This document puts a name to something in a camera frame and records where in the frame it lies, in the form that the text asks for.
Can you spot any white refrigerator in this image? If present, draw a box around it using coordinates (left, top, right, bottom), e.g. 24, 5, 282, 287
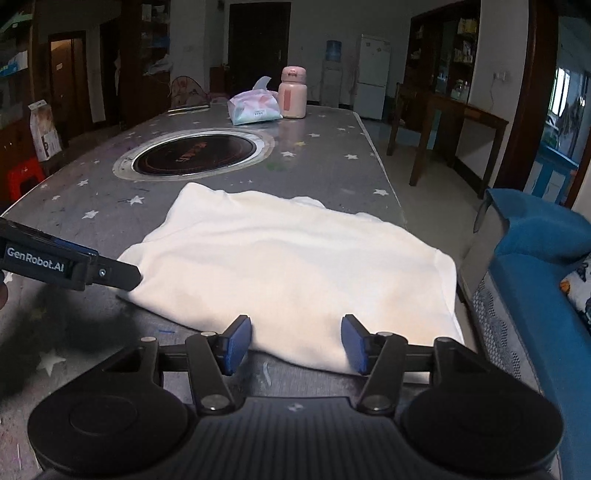
355, 34, 391, 121

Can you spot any round built-in induction hob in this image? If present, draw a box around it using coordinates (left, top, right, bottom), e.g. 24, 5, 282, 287
113, 129, 275, 183

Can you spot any blue cabinet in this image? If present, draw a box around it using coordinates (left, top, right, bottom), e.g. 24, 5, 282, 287
526, 145, 580, 204

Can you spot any dark wooden display cabinet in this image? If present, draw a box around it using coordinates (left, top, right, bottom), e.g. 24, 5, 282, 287
409, 4, 481, 107

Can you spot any soft tissue pack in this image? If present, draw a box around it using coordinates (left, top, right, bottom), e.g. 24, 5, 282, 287
228, 76, 283, 126

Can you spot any butterfly print cushion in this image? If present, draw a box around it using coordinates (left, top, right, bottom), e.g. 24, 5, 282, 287
560, 256, 591, 330

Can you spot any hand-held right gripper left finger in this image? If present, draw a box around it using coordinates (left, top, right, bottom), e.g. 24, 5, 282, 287
99, 315, 252, 415

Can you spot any brown wooden desk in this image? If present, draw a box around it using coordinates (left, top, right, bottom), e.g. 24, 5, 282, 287
410, 90, 509, 199

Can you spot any dark wooden door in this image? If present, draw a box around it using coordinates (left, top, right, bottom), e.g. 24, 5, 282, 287
228, 2, 291, 93

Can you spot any pink insulated bottle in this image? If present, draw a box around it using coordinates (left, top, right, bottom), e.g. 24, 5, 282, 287
278, 66, 308, 119

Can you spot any pink dotted play tent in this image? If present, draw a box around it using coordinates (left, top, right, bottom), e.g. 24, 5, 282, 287
170, 75, 206, 109

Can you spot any red plastic stool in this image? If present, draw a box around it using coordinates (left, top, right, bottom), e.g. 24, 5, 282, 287
7, 157, 47, 201

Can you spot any white paper bag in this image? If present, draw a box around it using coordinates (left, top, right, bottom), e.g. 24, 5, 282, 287
28, 99, 63, 162

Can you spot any water dispenser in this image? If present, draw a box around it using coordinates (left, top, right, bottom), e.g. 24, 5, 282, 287
321, 40, 343, 108

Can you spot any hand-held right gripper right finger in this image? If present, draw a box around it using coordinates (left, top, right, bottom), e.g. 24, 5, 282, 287
342, 315, 513, 414

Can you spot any wooden chair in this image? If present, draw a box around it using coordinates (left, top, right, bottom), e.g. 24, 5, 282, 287
387, 83, 416, 155

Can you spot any white garment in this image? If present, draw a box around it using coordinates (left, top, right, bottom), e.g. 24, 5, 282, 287
117, 182, 465, 384

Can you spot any grey star-print tablecloth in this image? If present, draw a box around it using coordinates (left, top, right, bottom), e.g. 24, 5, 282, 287
0, 104, 407, 480

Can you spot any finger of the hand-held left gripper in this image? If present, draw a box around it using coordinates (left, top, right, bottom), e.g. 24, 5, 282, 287
88, 256, 142, 291

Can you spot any blue sofa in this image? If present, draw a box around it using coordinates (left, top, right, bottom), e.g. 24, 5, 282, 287
471, 187, 591, 480

